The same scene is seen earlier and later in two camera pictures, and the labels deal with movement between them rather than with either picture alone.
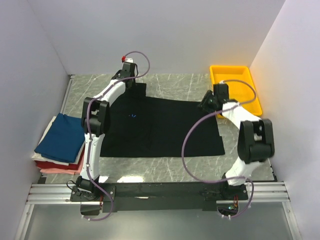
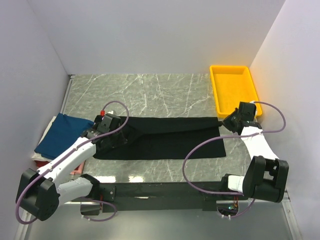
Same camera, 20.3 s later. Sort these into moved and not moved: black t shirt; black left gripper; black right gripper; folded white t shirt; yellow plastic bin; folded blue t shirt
Moved: black right gripper; black t shirt; black left gripper
Not moved: folded white t shirt; folded blue t shirt; yellow plastic bin
